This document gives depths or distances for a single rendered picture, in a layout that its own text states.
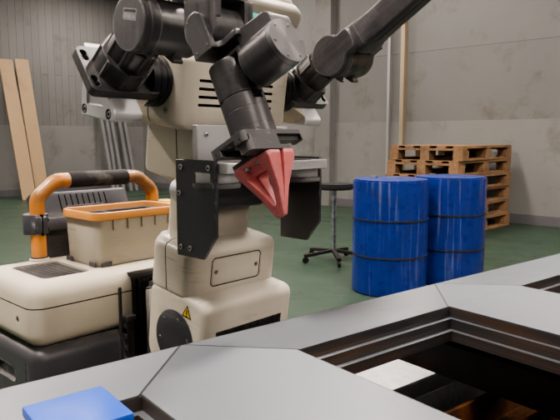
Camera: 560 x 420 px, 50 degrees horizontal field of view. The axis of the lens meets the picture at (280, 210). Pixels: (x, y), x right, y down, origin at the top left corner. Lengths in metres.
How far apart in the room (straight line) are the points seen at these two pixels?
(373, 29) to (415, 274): 3.15
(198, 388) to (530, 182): 7.57
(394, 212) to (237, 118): 3.34
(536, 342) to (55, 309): 0.84
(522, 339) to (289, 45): 0.44
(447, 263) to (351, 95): 5.29
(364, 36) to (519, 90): 7.01
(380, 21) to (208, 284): 0.56
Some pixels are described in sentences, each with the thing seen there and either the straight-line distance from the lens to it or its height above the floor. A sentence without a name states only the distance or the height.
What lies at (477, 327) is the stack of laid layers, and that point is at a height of 0.84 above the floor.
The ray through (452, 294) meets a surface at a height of 0.86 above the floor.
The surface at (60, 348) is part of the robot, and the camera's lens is 1.25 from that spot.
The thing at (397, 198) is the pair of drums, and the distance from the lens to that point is 4.01.
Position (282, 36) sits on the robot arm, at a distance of 0.71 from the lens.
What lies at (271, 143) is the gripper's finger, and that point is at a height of 1.07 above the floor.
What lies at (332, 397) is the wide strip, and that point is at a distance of 0.55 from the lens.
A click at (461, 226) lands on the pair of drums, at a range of 4.44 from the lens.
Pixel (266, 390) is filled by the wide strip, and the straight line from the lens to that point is 0.56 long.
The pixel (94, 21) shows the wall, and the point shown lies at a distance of 13.02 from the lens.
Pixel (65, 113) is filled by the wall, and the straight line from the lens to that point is 12.48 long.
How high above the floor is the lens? 1.08
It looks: 7 degrees down
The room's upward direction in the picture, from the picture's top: straight up
